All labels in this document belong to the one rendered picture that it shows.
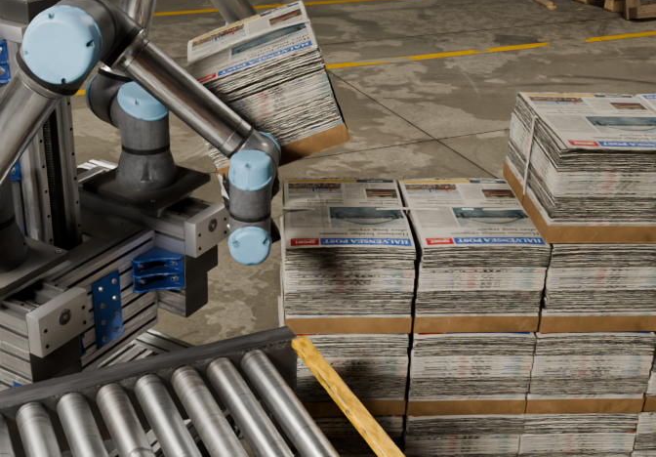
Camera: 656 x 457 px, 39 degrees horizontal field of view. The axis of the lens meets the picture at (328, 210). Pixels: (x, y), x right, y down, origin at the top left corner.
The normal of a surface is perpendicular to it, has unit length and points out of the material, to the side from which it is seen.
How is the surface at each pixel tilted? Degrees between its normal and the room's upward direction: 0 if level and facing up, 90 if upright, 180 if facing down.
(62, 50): 84
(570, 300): 90
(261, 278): 0
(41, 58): 84
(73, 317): 90
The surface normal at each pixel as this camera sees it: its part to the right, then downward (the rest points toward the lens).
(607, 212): 0.07, 0.43
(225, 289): 0.04, -0.90
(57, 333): 0.87, 0.25
